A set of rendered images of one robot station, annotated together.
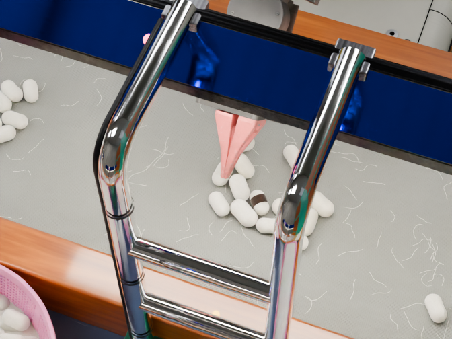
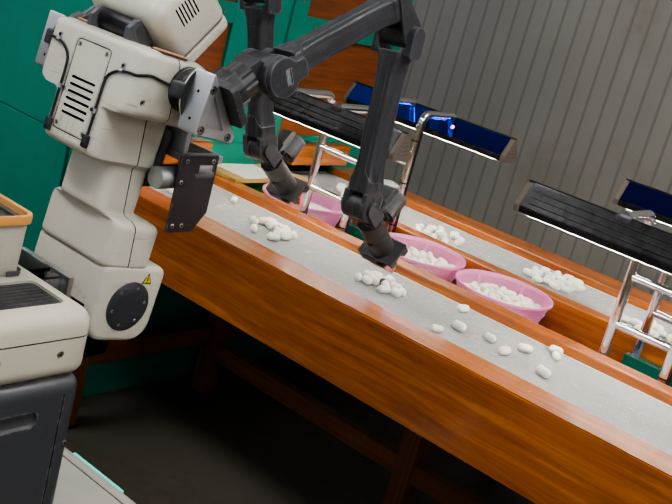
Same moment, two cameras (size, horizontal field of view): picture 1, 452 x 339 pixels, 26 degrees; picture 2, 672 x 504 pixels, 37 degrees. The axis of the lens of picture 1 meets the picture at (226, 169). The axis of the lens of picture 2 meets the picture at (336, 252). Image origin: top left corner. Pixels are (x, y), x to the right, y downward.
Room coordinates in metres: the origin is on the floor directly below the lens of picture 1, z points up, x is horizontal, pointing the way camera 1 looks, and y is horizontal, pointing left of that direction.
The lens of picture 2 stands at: (3.06, 0.79, 1.47)
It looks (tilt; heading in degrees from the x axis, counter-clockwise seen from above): 16 degrees down; 195
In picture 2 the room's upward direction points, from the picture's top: 15 degrees clockwise
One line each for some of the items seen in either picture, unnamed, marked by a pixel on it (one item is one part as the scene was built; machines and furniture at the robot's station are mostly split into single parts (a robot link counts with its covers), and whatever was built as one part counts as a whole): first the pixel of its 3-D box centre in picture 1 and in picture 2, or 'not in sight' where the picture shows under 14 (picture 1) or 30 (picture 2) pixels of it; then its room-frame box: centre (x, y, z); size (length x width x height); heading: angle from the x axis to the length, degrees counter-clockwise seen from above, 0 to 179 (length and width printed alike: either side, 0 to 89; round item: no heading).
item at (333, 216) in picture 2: not in sight; (301, 211); (0.21, -0.10, 0.72); 0.27 x 0.27 x 0.10
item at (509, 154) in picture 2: not in sight; (428, 119); (0.01, 0.16, 1.08); 0.62 x 0.08 x 0.07; 69
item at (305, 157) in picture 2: not in sight; (315, 153); (-0.20, -0.23, 0.83); 0.30 x 0.06 x 0.07; 159
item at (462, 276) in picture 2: not in sight; (498, 304); (0.47, 0.57, 0.72); 0.27 x 0.27 x 0.10
